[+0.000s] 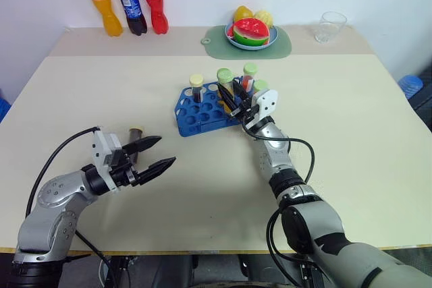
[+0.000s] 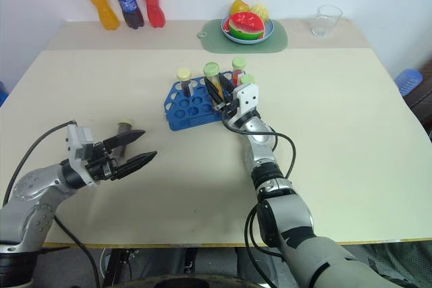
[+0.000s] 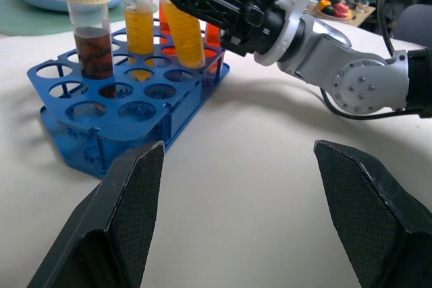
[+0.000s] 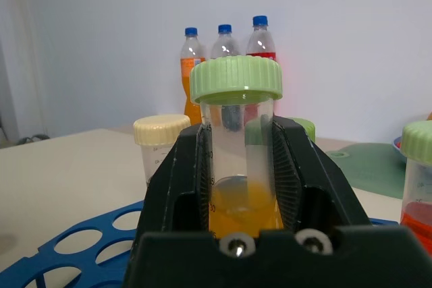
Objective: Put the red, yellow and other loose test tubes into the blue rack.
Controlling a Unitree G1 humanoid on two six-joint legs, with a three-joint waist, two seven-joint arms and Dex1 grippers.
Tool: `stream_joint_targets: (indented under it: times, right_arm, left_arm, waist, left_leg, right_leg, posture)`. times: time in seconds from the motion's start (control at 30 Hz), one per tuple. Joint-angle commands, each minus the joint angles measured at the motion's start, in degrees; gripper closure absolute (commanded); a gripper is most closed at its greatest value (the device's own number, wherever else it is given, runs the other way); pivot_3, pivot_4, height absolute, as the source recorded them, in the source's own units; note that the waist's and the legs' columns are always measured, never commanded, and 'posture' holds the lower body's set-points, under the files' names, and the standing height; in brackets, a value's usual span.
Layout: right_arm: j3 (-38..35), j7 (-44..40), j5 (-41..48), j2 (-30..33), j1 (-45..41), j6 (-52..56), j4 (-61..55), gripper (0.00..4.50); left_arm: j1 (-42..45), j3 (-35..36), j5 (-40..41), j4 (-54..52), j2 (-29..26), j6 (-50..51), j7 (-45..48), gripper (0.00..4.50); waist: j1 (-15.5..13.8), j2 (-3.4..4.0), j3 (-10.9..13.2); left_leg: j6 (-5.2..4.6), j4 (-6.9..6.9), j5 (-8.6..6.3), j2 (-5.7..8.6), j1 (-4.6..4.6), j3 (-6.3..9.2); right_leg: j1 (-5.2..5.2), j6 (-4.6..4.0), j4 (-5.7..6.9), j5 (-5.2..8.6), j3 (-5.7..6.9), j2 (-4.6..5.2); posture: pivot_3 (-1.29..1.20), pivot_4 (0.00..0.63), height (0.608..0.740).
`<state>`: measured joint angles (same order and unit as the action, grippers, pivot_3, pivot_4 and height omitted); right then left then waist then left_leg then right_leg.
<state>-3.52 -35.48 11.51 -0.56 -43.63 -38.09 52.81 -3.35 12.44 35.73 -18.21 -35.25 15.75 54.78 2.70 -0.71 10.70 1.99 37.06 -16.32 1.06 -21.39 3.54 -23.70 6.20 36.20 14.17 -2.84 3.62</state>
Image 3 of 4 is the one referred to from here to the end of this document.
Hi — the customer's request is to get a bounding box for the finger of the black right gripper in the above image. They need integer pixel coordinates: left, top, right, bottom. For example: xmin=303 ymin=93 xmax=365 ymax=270
xmin=153 ymin=0 xmax=244 ymax=34

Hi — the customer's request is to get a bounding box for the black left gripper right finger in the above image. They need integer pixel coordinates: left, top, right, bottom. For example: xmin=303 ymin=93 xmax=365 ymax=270
xmin=313 ymin=139 xmax=432 ymax=288

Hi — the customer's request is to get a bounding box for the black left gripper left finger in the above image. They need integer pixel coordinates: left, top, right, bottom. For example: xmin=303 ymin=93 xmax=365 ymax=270
xmin=26 ymin=140 xmax=166 ymax=288

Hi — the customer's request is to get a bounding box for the yellow liquid test tube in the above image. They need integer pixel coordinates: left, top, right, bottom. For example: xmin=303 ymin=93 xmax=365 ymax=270
xmin=151 ymin=0 xmax=207 ymax=69

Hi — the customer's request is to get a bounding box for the orange-red liquid test tube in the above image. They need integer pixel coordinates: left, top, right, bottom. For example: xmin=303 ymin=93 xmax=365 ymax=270
xmin=158 ymin=0 xmax=180 ymax=57

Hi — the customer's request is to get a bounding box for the blue test tube rack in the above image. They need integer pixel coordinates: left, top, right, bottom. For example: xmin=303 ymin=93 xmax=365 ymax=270
xmin=26 ymin=18 xmax=232 ymax=180

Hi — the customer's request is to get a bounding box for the red tube with green cap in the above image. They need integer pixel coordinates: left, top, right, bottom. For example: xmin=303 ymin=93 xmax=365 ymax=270
xmin=203 ymin=0 xmax=239 ymax=74

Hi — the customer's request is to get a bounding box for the yellow tube with green cap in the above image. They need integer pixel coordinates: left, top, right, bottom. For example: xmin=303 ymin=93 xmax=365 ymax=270
xmin=117 ymin=0 xmax=157 ymax=82

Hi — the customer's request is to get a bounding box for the background bowl of toy food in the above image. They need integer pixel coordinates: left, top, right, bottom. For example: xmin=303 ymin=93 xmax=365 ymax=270
xmin=312 ymin=0 xmax=354 ymax=21

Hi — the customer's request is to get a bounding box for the brown tube with cream cap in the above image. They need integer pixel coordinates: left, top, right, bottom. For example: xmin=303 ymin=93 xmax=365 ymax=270
xmin=59 ymin=0 xmax=117 ymax=100

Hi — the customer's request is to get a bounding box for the dark office chair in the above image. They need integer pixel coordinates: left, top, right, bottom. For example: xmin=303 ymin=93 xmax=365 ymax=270
xmin=394 ymin=3 xmax=432 ymax=50

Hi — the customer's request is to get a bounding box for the green table mat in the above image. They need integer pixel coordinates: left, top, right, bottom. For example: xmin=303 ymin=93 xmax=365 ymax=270
xmin=0 ymin=0 xmax=160 ymax=38

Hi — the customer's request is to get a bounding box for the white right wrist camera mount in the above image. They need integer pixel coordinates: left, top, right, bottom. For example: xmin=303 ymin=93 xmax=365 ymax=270
xmin=252 ymin=0 xmax=321 ymax=66

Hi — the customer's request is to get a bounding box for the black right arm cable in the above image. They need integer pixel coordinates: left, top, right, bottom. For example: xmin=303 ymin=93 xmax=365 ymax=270
xmin=316 ymin=0 xmax=410 ymax=121

